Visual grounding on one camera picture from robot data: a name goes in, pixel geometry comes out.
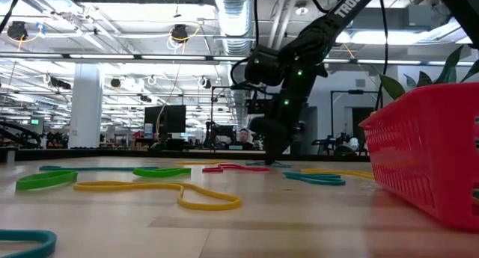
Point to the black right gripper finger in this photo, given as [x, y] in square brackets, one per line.
[275, 149]

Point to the teal rubber band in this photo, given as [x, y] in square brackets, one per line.
[318, 181]
[37, 236]
[93, 168]
[280, 164]

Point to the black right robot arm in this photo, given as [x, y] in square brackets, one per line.
[351, 7]

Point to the person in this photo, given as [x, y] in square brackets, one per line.
[244, 138]

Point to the red rubber band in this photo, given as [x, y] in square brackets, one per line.
[239, 168]

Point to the yellow rubber band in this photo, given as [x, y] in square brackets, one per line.
[344, 173]
[209, 205]
[198, 162]

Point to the black monitor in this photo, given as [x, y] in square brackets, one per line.
[172, 117]

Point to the green leafy plant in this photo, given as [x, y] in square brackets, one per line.
[391, 86]

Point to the green rubber band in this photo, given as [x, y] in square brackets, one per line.
[161, 172]
[46, 179]

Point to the red slotted plastic basket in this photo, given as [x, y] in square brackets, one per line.
[419, 149]

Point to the white building pillar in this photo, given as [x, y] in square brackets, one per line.
[86, 108]

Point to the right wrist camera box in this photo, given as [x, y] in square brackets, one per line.
[258, 105]

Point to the silver ventilation duct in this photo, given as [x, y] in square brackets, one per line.
[234, 18]

